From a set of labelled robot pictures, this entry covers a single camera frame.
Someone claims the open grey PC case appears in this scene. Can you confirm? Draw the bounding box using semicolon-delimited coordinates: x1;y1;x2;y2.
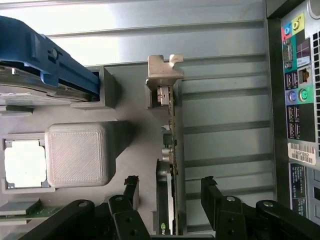
264;0;320;226

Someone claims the green RAM stick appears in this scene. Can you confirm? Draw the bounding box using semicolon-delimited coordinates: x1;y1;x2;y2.
0;198;76;222

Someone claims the grey printed parts rack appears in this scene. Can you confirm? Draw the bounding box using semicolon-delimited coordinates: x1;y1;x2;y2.
0;65;187;240

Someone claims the silver CPU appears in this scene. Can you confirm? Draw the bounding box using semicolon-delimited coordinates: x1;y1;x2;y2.
3;139;50;190

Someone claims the hard disk with blue bracket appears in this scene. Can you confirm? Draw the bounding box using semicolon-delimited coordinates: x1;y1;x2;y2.
0;15;103;106

